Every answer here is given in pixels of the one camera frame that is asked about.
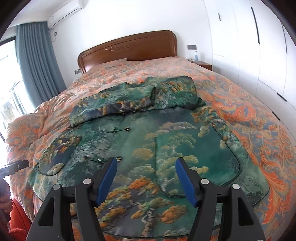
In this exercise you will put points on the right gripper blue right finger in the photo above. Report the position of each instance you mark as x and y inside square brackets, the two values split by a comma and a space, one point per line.
[191, 183]

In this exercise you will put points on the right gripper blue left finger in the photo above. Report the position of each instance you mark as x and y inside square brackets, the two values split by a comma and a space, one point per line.
[102, 181]

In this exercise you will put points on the green landscape print padded jacket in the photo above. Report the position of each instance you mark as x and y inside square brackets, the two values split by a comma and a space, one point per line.
[146, 127]

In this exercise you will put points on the person's left hand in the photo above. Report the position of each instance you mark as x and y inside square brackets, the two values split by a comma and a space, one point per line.
[6, 202]

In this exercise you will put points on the orange floral bed quilt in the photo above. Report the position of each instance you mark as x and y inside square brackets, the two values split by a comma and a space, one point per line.
[259, 131]

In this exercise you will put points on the orange knitted sweater sleeve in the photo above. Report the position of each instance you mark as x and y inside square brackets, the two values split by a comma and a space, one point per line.
[20, 223]

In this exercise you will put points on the glass balcony window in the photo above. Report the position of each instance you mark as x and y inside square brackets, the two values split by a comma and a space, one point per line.
[15, 101]

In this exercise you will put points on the blue-grey window curtain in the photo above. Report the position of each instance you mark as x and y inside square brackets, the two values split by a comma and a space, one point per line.
[35, 55]

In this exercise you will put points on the wooden bedside table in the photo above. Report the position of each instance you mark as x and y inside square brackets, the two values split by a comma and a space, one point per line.
[204, 65]

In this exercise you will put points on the clear water bottle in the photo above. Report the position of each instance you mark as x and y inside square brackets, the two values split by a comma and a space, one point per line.
[196, 56]

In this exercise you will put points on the brown wooden headboard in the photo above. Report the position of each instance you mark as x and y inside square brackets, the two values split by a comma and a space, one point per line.
[137, 47]

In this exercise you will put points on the wall socket beside headboard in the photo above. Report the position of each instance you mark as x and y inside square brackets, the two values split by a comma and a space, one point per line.
[77, 71]

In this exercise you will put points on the grey wall switch panel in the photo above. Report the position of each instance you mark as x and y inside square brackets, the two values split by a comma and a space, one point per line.
[191, 47]

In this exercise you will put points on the white wardrobe with black handles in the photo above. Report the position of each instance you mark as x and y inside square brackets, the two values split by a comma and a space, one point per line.
[251, 47]

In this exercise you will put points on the white wall air conditioner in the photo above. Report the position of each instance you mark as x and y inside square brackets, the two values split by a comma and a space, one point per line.
[66, 11]

